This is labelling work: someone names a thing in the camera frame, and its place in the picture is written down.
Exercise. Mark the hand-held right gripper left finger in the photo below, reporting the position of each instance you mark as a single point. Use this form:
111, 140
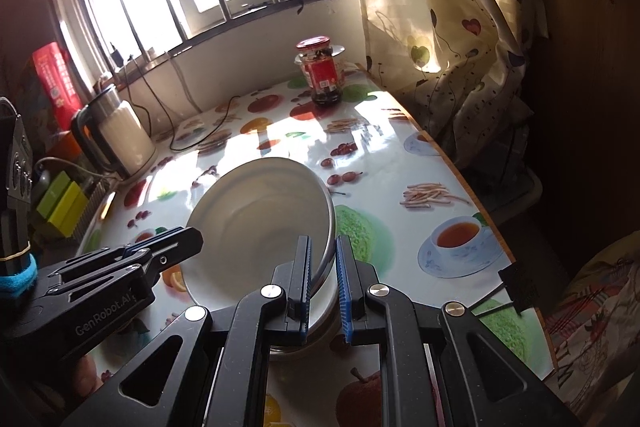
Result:
305, 282

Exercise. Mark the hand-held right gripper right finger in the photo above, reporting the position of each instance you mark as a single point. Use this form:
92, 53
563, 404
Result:
345, 287

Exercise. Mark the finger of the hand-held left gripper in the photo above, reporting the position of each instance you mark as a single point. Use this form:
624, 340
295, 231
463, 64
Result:
175, 249
142, 244

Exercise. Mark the steel bowl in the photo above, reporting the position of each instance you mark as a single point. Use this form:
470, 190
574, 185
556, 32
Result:
326, 252

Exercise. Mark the white bowl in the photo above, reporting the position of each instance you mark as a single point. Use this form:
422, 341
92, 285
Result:
250, 217

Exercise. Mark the person's left hand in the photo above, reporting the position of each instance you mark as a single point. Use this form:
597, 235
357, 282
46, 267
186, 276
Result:
87, 377

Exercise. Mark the zigzag patterned box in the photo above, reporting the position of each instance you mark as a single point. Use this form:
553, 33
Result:
95, 207

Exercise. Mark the white electric kettle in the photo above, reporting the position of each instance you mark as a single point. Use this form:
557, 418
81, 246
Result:
125, 132

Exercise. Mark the orange box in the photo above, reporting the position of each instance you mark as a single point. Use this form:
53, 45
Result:
65, 144

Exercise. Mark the fruit print tablecloth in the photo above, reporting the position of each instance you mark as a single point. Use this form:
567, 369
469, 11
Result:
400, 167

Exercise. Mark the black binder clip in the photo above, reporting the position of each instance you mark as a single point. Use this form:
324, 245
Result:
520, 284

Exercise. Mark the red cardboard box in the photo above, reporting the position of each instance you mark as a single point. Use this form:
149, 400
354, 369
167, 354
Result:
55, 82

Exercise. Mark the grey plastic bin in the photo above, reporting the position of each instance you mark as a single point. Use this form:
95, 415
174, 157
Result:
520, 192

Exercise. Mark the red label glass jar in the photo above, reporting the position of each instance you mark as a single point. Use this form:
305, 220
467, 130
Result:
322, 72

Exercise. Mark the printed blanket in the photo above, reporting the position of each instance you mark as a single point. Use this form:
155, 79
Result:
600, 332

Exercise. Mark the heart print curtain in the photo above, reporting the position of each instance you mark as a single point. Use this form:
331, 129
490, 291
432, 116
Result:
450, 32

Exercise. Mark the wooden wardrobe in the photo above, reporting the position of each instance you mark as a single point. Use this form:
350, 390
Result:
590, 57

